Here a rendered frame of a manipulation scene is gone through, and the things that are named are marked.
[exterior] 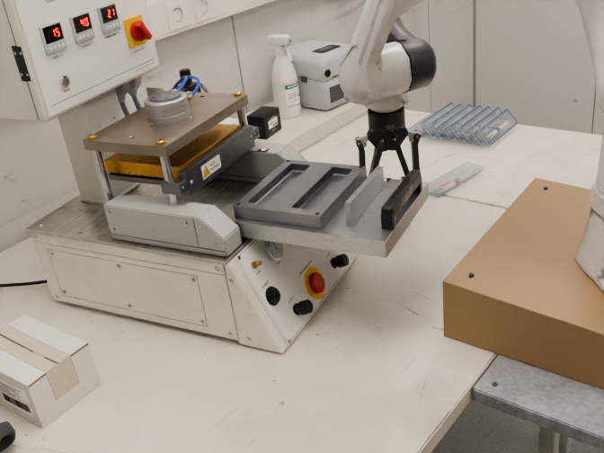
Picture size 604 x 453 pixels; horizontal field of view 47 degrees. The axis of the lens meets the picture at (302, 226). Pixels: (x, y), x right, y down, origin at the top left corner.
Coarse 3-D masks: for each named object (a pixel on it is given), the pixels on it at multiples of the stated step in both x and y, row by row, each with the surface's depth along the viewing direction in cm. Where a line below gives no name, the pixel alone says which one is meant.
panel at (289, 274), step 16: (256, 240) 122; (240, 256) 118; (256, 256) 121; (288, 256) 128; (304, 256) 132; (320, 256) 135; (256, 272) 120; (272, 272) 123; (288, 272) 127; (304, 272) 130; (320, 272) 134; (336, 272) 138; (256, 288) 119; (288, 288) 125; (304, 288) 129; (272, 304) 121; (288, 304) 124; (320, 304) 131; (272, 320) 120; (288, 320) 123; (304, 320) 126; (288, 336) 122
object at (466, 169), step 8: (456, 168) 174; (464, 168) 174; (472, 168) 173; (480, 168) 173; (440, 176) 171; (448, 176) 171; (456, 176) 170; (464, 176) 170; (432, 184) 168; (440, 184) 167; (448, 184) 167
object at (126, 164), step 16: (224, 128) 134; (240, 128) 135; (192, 144) 128; (208, 144) 128; (112, 160) 126; (128, 160) 125; (144, 160) 124; (176, 160) 122; (192, 160) 122; (112, 176) 128; (128, 176) 126; (144, 176) 125; (160, 176) 122; (176, 176) 121
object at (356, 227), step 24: (360, 192) 114; (384, 192) 122; (336, 216) 116; (360, 216) 115; (408, 216) 115; (264, 240) 118; (288, 240) 115; (312, 240) 113; (336, 240) 111; (360, 240) 108; (384, 240) 107
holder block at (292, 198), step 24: (288, 168) 131; (312, 168) 128; (336, 168) 128; (360, 168) 126; (264, 192) 124; (288, 192) 120; (312, 192) 122; (336, 192) 118; (240, 216) 119; (264, 216) 116; (288, 216) 114; (312, 216) 112
